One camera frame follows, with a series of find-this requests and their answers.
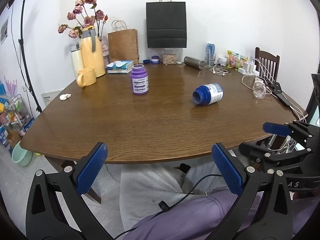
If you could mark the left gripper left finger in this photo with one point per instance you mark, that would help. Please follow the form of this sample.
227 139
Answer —
56 209

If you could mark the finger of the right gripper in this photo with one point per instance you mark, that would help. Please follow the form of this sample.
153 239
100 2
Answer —
253 151
276 129

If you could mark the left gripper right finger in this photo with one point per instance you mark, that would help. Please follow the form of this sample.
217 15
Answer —
263 207

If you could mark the blue white pill bottle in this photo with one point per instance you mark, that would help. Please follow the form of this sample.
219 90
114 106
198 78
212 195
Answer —
207 94

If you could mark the black power adapter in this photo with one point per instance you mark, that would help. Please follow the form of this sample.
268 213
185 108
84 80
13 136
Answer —
279 94

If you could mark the green plastic basin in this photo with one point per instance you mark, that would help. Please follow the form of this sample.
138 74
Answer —
21 156

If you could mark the dark wooden chair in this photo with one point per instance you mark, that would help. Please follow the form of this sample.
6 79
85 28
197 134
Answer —
267 64

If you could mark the white power strip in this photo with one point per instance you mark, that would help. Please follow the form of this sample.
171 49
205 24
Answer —
248 68

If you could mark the colourful snack bag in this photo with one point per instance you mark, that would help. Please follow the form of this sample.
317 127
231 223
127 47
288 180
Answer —
235 60

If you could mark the white earphones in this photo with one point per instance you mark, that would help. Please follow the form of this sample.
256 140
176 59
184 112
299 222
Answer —
219 70

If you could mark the small white jar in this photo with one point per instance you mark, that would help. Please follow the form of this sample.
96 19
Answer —
222 61

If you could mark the clear drinking glass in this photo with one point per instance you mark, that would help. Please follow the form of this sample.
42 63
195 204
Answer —
210 59

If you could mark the blue soda can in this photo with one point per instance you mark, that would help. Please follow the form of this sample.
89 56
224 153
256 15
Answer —
210 48

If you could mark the steel tumbler lying down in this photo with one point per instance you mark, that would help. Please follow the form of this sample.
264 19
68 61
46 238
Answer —
193 62

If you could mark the crumpled white tissue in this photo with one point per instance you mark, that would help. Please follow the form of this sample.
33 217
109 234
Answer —
64 97

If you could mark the clear container of nuts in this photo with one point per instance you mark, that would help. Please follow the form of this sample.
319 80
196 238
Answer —
169 59

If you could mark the purple pill bottle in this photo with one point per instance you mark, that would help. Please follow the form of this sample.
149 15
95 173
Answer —
139 80

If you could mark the white jar purple lid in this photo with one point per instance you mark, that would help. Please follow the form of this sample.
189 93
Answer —
155 60

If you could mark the yellow mug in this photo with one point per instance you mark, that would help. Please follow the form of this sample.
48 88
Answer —
86 77

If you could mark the black paper bag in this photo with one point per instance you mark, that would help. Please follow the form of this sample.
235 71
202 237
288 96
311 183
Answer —
166 24

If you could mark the blue tissue box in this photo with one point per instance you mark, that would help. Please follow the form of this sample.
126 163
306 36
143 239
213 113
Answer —
119 67

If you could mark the yellow thermos jug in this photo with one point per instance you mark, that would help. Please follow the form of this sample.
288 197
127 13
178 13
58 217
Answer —
91 51

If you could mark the white thermos bottle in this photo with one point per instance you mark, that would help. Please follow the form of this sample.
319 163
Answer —
76 58

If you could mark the brown paper bag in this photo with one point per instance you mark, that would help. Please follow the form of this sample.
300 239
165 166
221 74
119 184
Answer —
123 42

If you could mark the pink floral vase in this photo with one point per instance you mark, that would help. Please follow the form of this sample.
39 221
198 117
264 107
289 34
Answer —
105 50

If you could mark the dried pink flower bouquet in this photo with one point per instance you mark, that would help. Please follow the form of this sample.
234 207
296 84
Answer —
85 14

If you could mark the wire storage rack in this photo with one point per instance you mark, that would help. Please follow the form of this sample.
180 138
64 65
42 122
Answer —
15 116

